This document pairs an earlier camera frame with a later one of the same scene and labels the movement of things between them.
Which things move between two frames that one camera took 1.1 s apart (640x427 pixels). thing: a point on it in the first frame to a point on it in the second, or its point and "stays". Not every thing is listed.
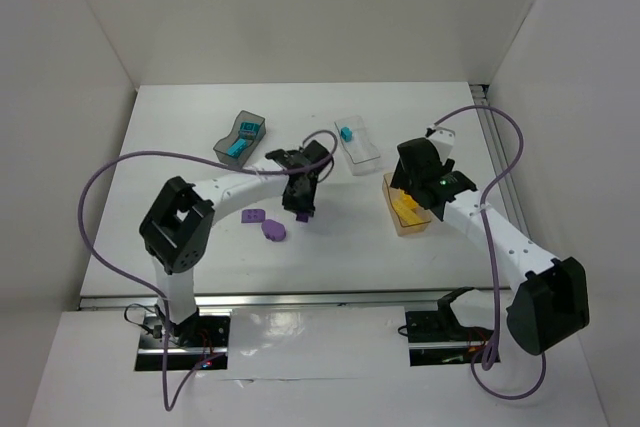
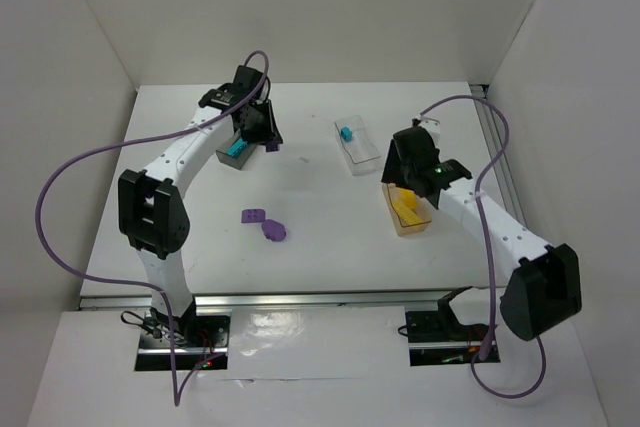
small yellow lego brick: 408,200 stays
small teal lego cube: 346,134 stays
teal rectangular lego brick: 237,148 stays
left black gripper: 298,200 to 265,126
